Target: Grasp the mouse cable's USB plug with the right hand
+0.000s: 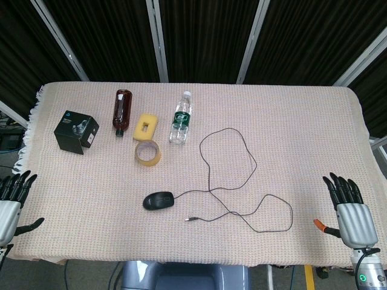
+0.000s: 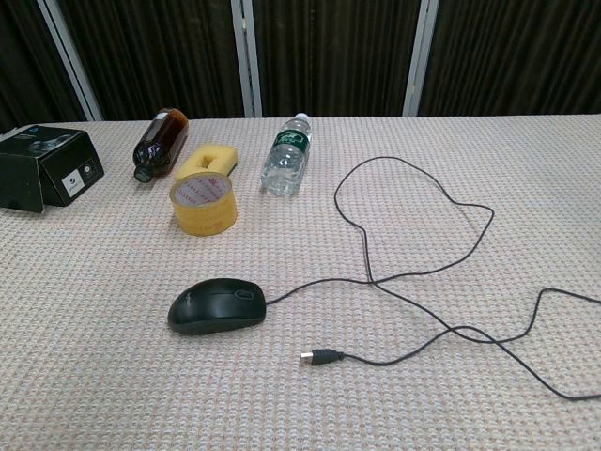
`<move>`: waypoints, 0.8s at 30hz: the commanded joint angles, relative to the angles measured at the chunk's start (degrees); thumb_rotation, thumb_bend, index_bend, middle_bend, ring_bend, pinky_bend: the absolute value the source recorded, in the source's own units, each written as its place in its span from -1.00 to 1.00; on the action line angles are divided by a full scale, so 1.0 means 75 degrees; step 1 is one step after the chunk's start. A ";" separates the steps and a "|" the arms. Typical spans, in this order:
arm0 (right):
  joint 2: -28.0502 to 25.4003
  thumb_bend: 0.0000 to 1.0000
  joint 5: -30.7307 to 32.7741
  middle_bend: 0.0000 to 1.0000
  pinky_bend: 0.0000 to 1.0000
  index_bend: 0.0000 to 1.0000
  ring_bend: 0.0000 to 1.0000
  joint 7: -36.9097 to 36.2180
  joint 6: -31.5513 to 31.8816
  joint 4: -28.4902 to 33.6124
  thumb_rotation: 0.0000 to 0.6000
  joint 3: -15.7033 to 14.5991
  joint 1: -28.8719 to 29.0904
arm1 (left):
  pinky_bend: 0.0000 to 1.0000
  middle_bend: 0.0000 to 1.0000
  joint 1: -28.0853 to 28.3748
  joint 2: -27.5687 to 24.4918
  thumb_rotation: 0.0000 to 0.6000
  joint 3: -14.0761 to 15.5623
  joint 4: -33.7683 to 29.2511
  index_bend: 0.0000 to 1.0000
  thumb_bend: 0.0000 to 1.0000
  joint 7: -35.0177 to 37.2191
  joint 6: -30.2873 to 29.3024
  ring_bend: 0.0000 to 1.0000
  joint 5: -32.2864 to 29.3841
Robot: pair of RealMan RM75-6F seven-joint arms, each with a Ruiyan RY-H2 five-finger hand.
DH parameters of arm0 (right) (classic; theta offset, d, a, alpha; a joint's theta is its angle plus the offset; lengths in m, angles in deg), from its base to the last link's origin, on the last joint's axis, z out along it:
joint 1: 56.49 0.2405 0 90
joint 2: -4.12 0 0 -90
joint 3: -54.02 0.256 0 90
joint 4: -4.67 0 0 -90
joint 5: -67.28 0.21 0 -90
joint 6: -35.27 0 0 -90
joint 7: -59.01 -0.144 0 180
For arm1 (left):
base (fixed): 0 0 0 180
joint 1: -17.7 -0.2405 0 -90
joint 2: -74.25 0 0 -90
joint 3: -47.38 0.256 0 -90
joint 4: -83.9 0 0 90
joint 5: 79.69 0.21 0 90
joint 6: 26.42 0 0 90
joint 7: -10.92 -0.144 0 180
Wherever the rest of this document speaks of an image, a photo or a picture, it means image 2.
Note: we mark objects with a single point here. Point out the grey partition frame post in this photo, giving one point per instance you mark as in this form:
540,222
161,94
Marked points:
70,51
420,56
248,56

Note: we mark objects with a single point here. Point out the beige woven tablecloth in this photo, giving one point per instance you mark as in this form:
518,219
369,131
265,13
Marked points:
94,329

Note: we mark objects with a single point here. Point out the black cardboard product box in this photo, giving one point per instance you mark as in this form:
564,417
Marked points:
56,160

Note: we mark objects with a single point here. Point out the clear water bottle green label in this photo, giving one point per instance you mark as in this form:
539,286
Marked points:
284,164

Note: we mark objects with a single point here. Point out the black USB cable plug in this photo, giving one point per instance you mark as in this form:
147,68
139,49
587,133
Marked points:
324,357

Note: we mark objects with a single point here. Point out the dark ribbed partition panel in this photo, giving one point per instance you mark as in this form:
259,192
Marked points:
516,51
333,51
23,61
155,51

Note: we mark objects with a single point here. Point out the brown glass bottle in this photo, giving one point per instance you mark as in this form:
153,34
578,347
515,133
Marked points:
159,141

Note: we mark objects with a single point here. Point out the black computer mouse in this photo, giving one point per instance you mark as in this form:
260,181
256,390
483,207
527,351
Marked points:
216,305

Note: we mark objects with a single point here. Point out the yellow sponge with hollow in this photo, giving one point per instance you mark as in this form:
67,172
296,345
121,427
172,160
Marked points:
226,157

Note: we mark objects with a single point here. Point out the yellow packing tape roll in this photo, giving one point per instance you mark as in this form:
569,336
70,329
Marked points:
206,216

